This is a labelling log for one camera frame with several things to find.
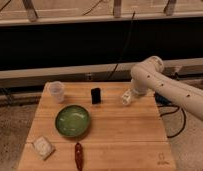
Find clear plastic cup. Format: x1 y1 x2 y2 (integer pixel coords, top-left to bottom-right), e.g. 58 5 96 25
48 81 64 103

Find black hanging cable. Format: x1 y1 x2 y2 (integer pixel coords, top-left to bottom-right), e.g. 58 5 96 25
106 10 136 81

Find wooden cutting board table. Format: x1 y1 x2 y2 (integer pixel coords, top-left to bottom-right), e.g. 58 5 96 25
18 82 176 171

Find black floor cable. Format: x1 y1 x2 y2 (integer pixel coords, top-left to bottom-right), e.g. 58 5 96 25
154 93 188 139

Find red chili pepper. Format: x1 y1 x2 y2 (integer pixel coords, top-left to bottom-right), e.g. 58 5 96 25
75 143 83 171

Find black eraser block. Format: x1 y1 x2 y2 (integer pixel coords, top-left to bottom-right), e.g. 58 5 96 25
91 88 101 104

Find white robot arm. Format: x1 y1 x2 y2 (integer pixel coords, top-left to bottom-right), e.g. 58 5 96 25
130 56 203 121

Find clear plastic bottle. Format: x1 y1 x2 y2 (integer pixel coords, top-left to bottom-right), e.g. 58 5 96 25
121 89 132 105

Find green round bowl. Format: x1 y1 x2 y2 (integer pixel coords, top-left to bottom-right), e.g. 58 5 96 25
55 105 91 138

